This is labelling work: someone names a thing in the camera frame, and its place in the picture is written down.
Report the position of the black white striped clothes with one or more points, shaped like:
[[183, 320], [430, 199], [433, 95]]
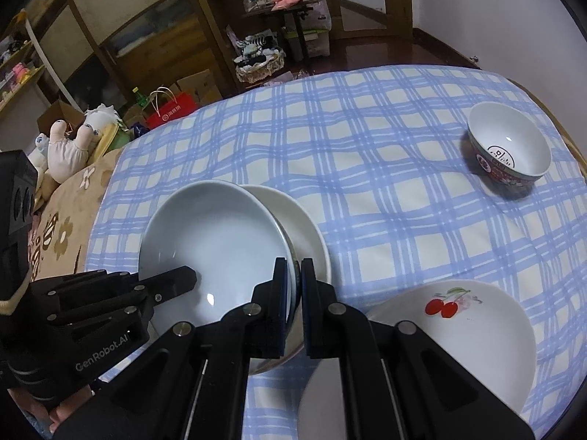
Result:
[[254, 43]]

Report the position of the person's left hand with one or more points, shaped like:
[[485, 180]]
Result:
[[64, 415]]

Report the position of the clear plastic storage box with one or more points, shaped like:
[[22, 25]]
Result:
[[316, 41]]

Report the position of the green bottle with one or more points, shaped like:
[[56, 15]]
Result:
[[140, 98]]

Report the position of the white cherry print plate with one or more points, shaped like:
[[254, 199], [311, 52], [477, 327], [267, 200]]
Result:
[[458, 343], [215, 238], [302, 233]]

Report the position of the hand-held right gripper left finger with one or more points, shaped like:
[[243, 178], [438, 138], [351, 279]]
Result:
[[279, 311]]

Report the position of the blue checked cloth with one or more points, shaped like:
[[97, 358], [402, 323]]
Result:
[[367, 169]]

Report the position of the cream plush toy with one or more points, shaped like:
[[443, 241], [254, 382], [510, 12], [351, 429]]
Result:
[[39, 151]]

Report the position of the small black table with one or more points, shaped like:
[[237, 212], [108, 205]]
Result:
[[300, 32]]

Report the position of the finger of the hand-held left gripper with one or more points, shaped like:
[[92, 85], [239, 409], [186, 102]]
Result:
[[174, 282], [82, 284]]

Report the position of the stuffed plush toys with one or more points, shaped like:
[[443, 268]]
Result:
[[69, 156]]

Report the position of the open cardboard box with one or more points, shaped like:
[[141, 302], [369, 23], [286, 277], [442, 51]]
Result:
[[57, 112], [202, 85]]

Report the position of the cardboard box of pink packets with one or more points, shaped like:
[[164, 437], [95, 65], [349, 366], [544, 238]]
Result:
[[300, 75]]

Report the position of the red paper bag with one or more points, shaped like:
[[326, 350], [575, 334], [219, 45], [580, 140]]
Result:
[[176, 110]]

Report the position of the red patterned bowl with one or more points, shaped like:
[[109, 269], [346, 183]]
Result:
[[509, 142]]

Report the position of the wicker basket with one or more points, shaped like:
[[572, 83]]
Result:
[[261, 71]]

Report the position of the wooden corner shelf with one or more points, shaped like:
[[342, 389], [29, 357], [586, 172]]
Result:
[[192, 9]]

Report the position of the wooden wardrobe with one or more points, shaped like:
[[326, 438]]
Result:
[[114, 0]]

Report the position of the white spiky plush toy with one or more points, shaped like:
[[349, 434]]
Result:
[[103, 117]]

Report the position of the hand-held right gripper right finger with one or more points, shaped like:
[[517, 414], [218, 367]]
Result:
[[314, 321]]

